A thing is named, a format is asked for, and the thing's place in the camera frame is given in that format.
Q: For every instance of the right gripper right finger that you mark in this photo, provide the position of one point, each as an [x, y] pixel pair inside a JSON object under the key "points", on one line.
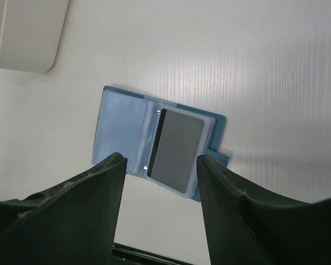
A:
{"points": [[248, 224]]}

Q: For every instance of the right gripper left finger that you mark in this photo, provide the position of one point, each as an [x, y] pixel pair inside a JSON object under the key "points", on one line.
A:
{"points": [[73, 222]]}

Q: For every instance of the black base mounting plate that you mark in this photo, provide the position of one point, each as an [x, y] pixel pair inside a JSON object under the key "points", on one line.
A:
{"points": [[122, 254]]}

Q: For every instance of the white oblong plastic tray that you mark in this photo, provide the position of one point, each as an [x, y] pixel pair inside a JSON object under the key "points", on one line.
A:
{"points": [[30, 33]]}

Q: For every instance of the grey magnetic stripe card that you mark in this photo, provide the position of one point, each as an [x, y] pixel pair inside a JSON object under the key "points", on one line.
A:
{"points": [[179, 139]]}

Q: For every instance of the blue card holder wallet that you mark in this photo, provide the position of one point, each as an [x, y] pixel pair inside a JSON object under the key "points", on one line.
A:
{"points": [[127, 124]]}

